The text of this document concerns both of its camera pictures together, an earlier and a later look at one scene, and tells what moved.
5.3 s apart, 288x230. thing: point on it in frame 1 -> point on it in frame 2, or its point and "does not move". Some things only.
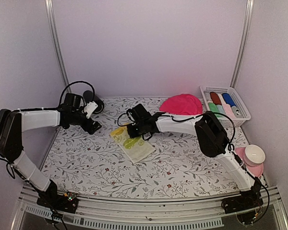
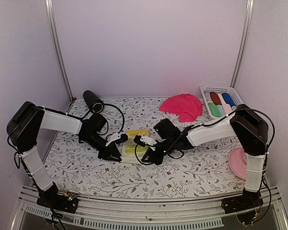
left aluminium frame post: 52,15 does not move
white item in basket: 208,97 does not move
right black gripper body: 139,131 -> 168,145
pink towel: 182,104 does not move
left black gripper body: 86,127 -> 92,139
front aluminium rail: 100,213 does not move
